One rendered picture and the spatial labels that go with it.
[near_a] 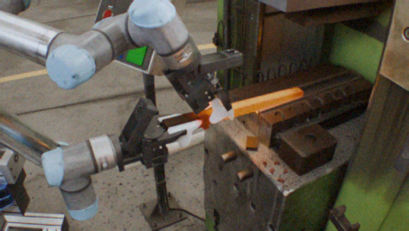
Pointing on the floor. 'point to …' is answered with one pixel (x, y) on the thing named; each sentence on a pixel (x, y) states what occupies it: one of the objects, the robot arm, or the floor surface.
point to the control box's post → (160, 164)
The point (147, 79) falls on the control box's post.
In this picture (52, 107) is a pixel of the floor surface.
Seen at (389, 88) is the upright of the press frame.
